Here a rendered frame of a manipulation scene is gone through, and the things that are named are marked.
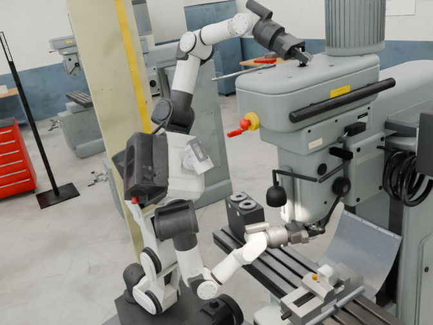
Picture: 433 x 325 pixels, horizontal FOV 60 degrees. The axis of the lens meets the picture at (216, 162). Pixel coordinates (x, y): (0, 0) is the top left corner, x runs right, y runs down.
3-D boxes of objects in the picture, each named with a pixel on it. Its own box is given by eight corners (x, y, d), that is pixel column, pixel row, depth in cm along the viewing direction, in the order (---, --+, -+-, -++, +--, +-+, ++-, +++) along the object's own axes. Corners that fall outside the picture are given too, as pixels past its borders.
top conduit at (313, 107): (296, 124, 109) (296, 113, 108) (287, 122, 112) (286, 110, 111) (395, 88, 129) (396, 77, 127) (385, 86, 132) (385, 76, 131)
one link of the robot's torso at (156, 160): (108, 221, 153) (140, 201, 124) (111, 142, 164) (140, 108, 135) (176, 224, 168) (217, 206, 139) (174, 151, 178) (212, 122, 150)
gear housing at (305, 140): (305, 158, 121) (303, 129, 117) (258, 140, 141) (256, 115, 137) (374, 128, 136) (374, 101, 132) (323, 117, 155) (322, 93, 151)
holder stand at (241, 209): (247, 246, 196) (242, 213, 188) (228, 226, 215) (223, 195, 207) (267, 237, 200) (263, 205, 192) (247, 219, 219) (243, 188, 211)
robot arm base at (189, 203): (161, 248, 140) (155, 235, 131) (156, 218, 148) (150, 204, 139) (201, 238, 142) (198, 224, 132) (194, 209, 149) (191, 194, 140)
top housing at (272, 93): (281, 138, 112) (277, 85, 106) (232, 122, 134) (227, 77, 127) (384, 98, 133) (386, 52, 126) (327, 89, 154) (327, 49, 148)
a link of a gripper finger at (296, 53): (306, 65, 124) (291, 55, 126) (310, 56, 122) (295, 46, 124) (303, 66, 123) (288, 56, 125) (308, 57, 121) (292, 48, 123)
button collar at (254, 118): (255, 133, 120) (253, 115, 117) (244, 129, 125) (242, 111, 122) (260, 131, 121) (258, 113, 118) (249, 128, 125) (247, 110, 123)
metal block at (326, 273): (328, 289, 151) (328, 277, 148) (317, 281, 155) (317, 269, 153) (337, 283, 153) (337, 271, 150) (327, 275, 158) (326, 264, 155)
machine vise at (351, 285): (304, 333, 142) (303, 311, 138) (278, 310, 154) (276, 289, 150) (366, 290, 157) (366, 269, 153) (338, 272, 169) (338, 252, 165)
